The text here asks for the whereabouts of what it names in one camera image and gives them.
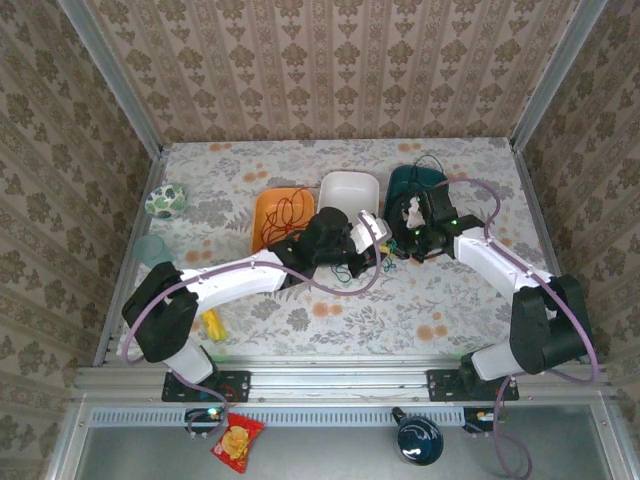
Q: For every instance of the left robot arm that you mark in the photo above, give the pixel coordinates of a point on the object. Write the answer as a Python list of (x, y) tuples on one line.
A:
[(235, 282)]

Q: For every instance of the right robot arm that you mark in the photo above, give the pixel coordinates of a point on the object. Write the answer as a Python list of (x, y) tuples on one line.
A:
[(490, 260)]

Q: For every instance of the orange plastic bin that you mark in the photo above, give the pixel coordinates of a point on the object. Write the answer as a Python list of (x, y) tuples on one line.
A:
[(306, 210)]

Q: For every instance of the teal plastic bin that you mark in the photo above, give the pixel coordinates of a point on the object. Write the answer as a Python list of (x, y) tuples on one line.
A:
[(400, 180)]

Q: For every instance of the white plastic bin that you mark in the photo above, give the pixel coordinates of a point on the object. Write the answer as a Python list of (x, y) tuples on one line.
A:
[(347, 192)]

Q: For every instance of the floral tablecloth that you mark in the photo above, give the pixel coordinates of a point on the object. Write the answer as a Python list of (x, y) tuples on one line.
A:
[(300, 160)]

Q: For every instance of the yellow toy corn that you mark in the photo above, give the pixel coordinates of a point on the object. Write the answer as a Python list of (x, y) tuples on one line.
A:
[(214, 325)]

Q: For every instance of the green patterned ball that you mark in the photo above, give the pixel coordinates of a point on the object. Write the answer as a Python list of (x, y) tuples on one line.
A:
[(165, 200)]

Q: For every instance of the small circuit board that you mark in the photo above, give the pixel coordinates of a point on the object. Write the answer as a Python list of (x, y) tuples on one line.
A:
[(480, 416), (205, 415)]

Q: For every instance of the translucent green cup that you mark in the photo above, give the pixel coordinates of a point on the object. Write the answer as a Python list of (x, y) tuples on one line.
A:
[(150, 251)]

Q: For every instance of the dark blue kettle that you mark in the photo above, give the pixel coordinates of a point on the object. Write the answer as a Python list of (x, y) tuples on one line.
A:
[(417, 440)]

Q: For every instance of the red snack packet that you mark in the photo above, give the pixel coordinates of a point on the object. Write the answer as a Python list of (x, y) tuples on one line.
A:
[(235, 442)]

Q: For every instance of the aluminium frame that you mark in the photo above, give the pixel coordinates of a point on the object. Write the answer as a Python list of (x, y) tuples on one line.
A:
[(325, 385)]

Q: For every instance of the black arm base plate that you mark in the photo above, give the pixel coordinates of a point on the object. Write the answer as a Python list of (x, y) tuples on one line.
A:
[(440, 385), (235, 385)]

